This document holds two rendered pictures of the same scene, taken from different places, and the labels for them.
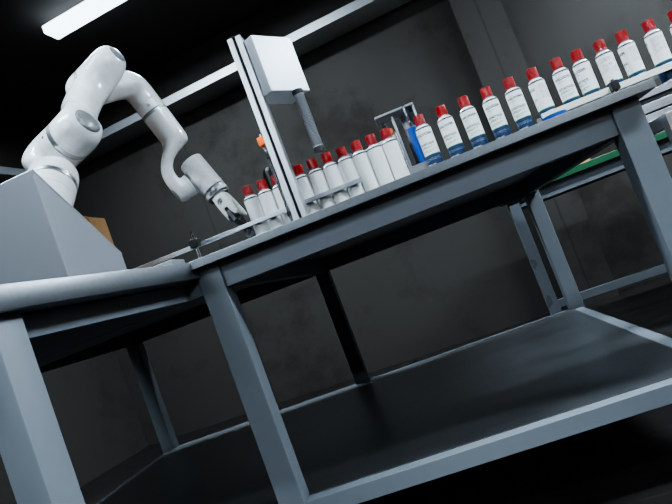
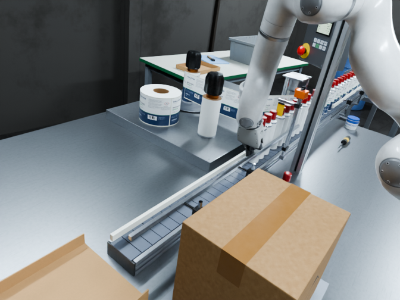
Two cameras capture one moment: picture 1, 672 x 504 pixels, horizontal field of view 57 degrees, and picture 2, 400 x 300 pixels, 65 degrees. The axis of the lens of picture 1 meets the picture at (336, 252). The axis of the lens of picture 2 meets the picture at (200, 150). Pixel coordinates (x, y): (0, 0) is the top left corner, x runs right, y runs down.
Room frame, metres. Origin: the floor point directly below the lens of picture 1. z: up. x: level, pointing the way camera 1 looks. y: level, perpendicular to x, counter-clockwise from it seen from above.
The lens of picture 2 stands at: (1.75, 1.35, 1.53)
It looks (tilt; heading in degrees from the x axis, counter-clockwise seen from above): 29 degrees down; 296
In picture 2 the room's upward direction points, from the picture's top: 8 degrees clockwise
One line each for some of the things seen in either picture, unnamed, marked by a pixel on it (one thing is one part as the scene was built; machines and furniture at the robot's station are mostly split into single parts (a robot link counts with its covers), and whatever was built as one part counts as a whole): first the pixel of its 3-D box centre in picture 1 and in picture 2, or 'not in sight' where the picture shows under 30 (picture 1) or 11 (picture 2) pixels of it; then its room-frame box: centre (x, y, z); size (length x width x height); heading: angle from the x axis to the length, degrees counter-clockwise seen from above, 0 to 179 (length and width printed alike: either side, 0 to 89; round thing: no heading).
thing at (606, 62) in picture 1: (610, 71); (340, 89); (1.87, -0.98, 0.98); 0.05 x 0.05 x 0.20
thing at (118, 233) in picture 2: not in sight; (224, 166); (2.11, 0.36, 0.90); 1.07 x 0.01 x 0.02; 82
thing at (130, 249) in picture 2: not in sight; (263, 155); (2.03, 0.08, 0.86); 1.65 x 0.08 x 0.04; 82
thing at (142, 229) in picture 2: (211, 239); (243, 163); (2.04, 0.37, 0.95); 1.07 x 0.01 x 0.01; 82
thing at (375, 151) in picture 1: (380, 164); (299, 115); (1.98, -0.23, 0.98); 0.05 x 0.05 x 0.20
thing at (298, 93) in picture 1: (308, 120); not in sight; (1.91, -0.06, 1.18); 0.04 x 0.04 x 0.21
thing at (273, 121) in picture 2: (285, 203); (268, 132); (2.04, 0.10, 0.98); 0.05 x 0.05 x 0.20
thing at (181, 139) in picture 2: not in sight; (203, 117); (2.45, -0.10, 0.86); 0.80 x 0.67 x 0.05; 82
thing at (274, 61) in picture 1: (271, 71); (327, 40); (1.93, -0.01, 1.38); 0.17 x 0.10 x 0.19; 137
